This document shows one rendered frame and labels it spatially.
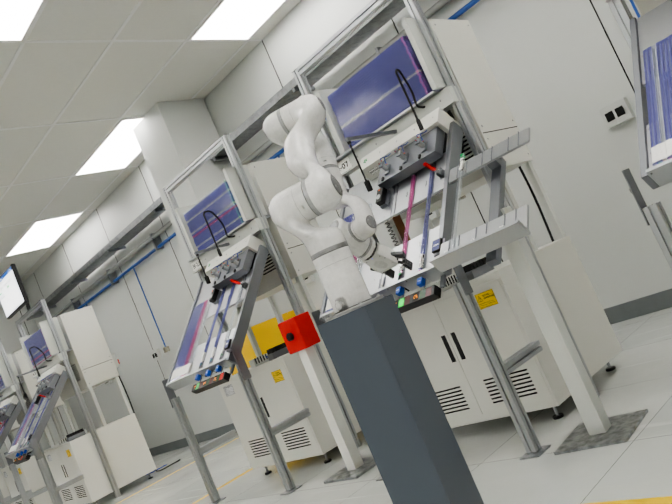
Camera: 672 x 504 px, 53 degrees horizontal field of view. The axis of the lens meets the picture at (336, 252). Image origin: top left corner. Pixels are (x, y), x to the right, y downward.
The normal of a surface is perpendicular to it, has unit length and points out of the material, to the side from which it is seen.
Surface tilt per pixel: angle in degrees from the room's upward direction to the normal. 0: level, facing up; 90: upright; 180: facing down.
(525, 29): 90
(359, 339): 90
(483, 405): 90
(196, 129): 90
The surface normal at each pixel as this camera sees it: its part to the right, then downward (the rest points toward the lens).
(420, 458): -0.50, 0.14
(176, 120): 0.62, -0.34
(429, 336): -0.67, 0.22
